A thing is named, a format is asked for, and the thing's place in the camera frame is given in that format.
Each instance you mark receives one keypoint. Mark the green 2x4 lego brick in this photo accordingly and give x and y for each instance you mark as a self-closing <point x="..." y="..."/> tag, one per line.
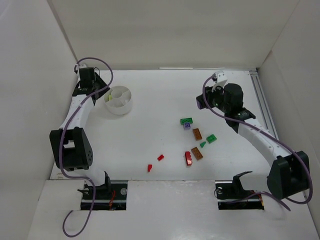
<point x="186" y="120"/>

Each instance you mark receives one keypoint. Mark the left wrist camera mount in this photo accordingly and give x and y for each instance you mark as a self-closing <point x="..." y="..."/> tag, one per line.
<point x="78" y="66"/>

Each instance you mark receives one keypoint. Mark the red stepped lego brick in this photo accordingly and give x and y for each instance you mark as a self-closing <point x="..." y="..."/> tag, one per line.
<point x="188" y="158"/>

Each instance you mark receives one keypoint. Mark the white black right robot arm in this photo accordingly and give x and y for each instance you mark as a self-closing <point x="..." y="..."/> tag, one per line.
<point x="289" y="170"/>

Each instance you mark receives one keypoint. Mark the green square lego plate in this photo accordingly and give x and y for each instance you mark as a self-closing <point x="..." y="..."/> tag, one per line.
<point x="211" y="138"/>

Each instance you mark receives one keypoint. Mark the orange lego plate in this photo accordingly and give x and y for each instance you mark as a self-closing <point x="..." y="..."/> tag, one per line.
<point x="197" y="154"/>
<point x="197" y="134"/>

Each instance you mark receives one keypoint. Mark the small red lego piece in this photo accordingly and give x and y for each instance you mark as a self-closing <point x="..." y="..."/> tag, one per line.
<point x="161" y="157"/>

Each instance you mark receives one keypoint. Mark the white round divided container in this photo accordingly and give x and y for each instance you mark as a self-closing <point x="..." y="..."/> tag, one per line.
<point x="121" y="103"/>

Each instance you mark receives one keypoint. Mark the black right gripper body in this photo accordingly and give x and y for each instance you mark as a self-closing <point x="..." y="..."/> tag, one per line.
<point x="200" y="102"/>

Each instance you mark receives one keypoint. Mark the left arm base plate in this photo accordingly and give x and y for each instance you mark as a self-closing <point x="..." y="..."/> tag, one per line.
<point x="113" y="199"/>

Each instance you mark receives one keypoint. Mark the small lavender lego brick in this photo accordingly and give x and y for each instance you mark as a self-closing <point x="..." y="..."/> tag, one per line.
<point x="186" y="126"/>

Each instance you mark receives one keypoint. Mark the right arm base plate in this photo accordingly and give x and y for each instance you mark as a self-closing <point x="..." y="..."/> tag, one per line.
<point x="232" y="196"/>

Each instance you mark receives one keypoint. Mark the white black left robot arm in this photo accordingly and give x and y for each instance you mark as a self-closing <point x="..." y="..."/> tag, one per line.
<point x="71" y="148"/>

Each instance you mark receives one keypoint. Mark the small red slope lego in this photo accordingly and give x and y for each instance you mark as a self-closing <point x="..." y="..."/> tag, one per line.
<point x="149" y="167"/>

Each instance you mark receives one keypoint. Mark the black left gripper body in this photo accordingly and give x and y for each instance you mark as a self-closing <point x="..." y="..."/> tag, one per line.
<point x="100" y="81"/>

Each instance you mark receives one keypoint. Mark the aluminium rail right side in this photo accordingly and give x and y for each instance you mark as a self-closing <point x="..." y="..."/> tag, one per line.
<point x="256" y="102"/>

